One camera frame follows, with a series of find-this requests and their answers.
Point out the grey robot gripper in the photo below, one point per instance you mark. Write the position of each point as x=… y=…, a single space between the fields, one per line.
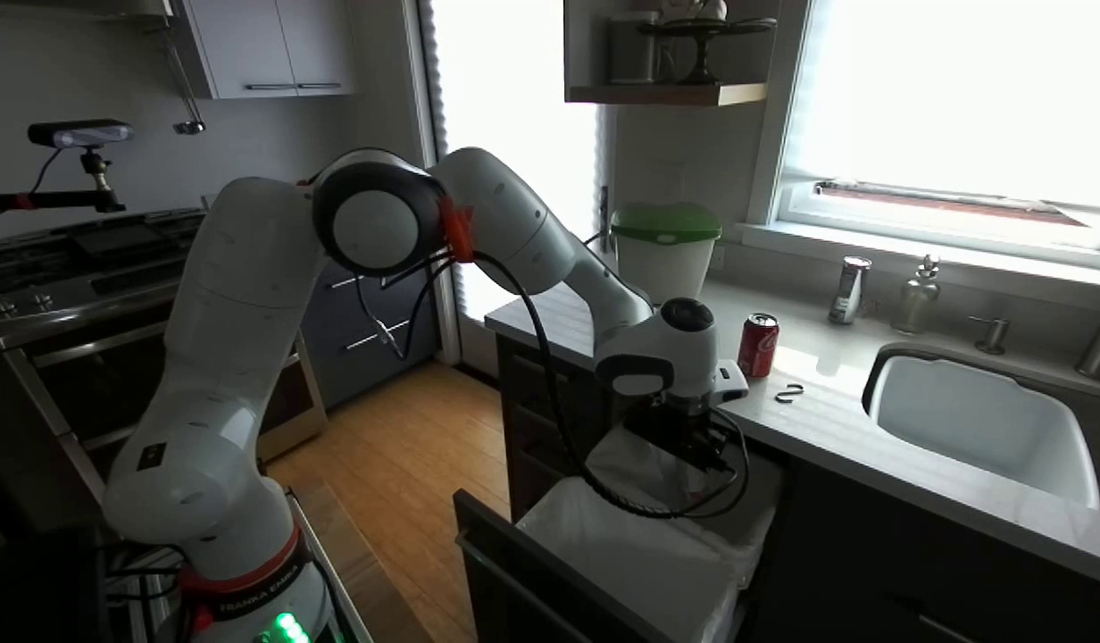
x=679 y=428

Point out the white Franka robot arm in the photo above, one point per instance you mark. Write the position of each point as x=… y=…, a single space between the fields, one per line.
x=239 y=297

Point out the white trash bin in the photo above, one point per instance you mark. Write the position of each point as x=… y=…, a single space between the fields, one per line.
x=623 y=560
x=758 y=519

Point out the red drink can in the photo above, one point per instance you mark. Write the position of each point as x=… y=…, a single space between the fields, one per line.
x=758 y=348

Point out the small metal hook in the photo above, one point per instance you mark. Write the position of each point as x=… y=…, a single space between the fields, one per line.
x=789 y=395

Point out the dark counter drawer cabinet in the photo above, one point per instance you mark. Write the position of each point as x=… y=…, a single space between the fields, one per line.
x=544 y=406

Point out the dark pull-out drawer front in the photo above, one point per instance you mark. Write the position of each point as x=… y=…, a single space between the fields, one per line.
x=515 y=573

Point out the chrome soap dispenser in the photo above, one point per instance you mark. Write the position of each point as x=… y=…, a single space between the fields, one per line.
x=846 y=289

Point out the white kitchen sink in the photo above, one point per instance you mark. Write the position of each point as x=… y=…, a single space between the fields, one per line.
x=981 y=422

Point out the grey lower cabinet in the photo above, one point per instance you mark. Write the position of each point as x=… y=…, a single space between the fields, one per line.
x=373 y=369

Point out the black gas stove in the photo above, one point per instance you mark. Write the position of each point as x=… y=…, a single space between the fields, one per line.
x=86 y=297

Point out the wooden wall shelf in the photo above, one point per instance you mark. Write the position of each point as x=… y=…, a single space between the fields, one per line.
x=669 y=95

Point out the white upper wall cabinet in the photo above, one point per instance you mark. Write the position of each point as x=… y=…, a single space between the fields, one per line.
x=264 y=48

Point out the camera on black stand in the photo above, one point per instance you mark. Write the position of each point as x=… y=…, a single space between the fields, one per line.
x=79 y=133

